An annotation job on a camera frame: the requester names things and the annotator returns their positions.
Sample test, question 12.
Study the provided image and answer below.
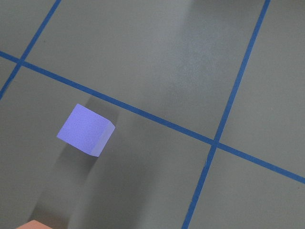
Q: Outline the orange foam block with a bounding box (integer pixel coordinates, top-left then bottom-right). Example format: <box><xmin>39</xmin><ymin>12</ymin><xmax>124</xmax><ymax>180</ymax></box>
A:
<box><xmin>16</xmin><ymin>220</ymin><xmax>52</xmax><ymax>229</ymax></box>

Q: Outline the purple foam block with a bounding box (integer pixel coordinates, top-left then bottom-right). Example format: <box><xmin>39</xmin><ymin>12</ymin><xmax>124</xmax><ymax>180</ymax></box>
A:
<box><xmin>57</xmin><ymin>104</ymin><xmax>115</xmax><ymax>157</ymax></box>

